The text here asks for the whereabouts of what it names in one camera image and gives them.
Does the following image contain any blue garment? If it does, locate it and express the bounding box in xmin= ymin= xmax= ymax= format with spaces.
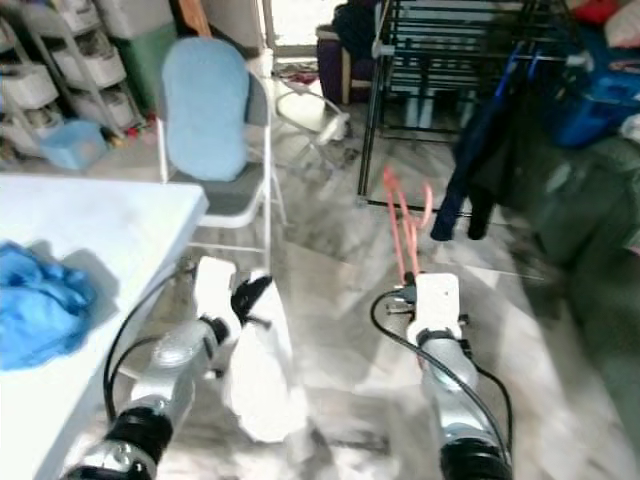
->
xmin=0 ymin=240 xmax=99 ymax=373

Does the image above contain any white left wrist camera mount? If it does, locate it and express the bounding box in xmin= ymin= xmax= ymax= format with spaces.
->
xmin=195 ymin=257 xmax=241 ymax=321

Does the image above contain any orange hanging cloth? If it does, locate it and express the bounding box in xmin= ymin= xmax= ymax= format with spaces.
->
xmin=175 ymin=0 xmax=211 ymax=41

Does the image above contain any blue plastic crate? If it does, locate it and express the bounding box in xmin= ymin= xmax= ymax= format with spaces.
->
xmin=545 ymin=30 xmax=640 ymax=149

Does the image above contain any white folding chair grey seat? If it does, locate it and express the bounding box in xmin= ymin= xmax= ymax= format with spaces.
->
xmin=155 ymin=70 xmax=286 ymax=261

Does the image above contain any dark navy hanging garment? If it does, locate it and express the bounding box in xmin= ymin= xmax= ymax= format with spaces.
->
xmin=430 ymin=60 xmax=521 ymax=243

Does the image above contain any green white storage cabinet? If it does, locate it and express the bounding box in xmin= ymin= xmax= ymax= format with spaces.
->
xmin=95 ymin=0 xmax=183 ymax=111

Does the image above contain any white basket shelving unit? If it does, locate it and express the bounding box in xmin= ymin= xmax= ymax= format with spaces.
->
xmin=0 ymin=0 xmax=151 ymax=151

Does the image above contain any white tube frame bouncer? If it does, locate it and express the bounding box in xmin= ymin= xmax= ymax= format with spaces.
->
xmin=275 ymin=75 xmax=353 ymax=151

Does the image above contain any light blue plastic bin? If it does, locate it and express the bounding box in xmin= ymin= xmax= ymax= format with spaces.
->
xmin=38 ymin=122 xmax=109 ymax=171

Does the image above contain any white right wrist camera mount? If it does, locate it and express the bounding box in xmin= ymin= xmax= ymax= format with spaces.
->
xmin=415 ymin=273 xmax=461 ymax=336

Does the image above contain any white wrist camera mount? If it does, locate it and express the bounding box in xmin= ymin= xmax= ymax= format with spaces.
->
xmin=415 ymin=273 xmax=461 ymax=336
xmin=195 ymin=257 xmax=241 ymax=321

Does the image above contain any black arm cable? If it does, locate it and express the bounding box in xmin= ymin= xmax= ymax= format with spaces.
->
xmin=103 ymin=280 xmax=201 ymax=421
xmin=368 ymin=290 xmax=511 ymax=461

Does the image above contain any black metal drying rack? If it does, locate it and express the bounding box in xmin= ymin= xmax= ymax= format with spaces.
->
xmin=358 ymin=0 xmax=586 ymax=211

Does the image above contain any white crumpled cloth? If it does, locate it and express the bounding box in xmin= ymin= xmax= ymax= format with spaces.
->
xmin=618 ymin=112 xmax=640 ymax=141

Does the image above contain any dark blue cloth pile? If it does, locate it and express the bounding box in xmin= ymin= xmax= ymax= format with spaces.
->
xmin=335 ymin=0 xmax=391 ymax=61

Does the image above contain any white folding table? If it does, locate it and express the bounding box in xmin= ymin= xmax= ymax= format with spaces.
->
xmin=0 ymin=175 xmax=211 ymax=480

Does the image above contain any purple upholstered armchair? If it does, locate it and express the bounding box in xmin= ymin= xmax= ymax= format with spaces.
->
xmin=315 ymin=25 xmax=376 ymax=106

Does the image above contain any white barred glass door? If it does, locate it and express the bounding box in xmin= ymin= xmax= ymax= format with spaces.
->
xmin=260 ymin=0 xmax=336 ymax=51

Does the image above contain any blue plastic clothes hanger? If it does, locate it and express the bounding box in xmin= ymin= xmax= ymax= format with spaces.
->
xmin=498 ymin=45 xmax=529 ymax=106

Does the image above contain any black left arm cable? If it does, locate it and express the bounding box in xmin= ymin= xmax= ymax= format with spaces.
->
xmin=103 ymin=280 xmax=201 ymax=421

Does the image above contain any light blue pillow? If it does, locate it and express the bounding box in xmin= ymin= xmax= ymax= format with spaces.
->
xmin=160 ymin=38 xmax=253 ymax=184

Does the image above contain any pink plastic clothes hanger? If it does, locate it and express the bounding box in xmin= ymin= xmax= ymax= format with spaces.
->
xmin=380 ymin=165 xmax=436 ymax=371

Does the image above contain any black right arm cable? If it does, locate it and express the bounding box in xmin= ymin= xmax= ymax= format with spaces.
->
xmin=368 ymin=290 xmax=511 ymax=461

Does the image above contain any red cloth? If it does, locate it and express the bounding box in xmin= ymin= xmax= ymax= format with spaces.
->
xmin=575 ymin=0 xmax=626 ymax=26

